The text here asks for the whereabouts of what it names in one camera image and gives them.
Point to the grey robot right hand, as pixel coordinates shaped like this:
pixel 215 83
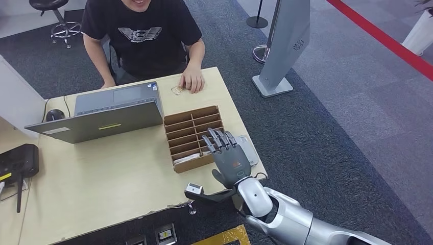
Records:
pixel 233 165

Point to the person's right hand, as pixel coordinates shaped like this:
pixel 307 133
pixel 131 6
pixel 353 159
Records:
pixel 109 84

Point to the person's left hand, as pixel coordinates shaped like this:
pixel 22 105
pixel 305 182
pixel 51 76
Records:
pixel 193 79

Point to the gold ID card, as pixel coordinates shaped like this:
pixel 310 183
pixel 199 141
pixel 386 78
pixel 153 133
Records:
pixel 176 90

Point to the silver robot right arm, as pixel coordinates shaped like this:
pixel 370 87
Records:
pixel 291 219

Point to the person's left forearm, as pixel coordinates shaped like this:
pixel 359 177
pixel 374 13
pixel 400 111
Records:
pixel 196 54

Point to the person's right forearm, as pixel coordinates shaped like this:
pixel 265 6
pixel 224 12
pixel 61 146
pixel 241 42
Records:
pixel 96 61

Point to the grey card reader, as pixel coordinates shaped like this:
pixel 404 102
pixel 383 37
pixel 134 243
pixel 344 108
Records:
pixel 250 152

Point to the white card in organizer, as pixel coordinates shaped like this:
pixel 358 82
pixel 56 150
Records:
pixel 186 159

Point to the person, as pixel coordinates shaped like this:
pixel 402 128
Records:
pixel 142 40

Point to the wooden card organizer box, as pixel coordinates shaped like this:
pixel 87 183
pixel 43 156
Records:
pixel 184 135

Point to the black office chair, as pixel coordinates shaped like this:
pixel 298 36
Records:
pixel 113 62

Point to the grey laptop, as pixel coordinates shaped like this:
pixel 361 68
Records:
pixel 101 125

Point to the metal hook under desk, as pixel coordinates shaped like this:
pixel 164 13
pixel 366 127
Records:
pixel 191 209

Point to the black computer mouse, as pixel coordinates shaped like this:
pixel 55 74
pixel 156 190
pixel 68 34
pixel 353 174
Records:
pixel 55 115

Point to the yellow floor tape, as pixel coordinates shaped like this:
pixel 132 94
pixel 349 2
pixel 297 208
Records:
pixel 230 235

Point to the black stool chrome base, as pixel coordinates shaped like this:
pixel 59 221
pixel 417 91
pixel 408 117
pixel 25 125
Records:
pixel 64 28

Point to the chrome stanchion base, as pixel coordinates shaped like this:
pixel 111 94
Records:
pixel 260 55

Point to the white partition panel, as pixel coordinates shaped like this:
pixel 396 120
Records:
pixel 17 101

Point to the silver floor socket plate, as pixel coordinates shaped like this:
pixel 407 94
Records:
pixel 165 234
pixel 136 241

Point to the grey kiosk stand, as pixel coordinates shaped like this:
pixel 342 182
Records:
pixel 287 40

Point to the black desktop device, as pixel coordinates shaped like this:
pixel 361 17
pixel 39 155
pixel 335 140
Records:
pixel 18 162

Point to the black antenna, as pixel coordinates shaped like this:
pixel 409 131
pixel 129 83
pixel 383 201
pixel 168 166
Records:
pixel 19 197

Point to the red barrier belt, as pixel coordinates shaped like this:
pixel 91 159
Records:
pixel 382 37

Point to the white planter pot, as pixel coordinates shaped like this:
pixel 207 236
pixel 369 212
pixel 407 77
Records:
pixel 419 37

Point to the green plant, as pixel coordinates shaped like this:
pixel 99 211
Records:
pixel 427 5

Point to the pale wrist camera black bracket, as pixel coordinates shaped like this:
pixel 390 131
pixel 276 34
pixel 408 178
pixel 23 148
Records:
pixel 194 188

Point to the black stanchion post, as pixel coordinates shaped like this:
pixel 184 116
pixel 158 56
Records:
pixel 257 22

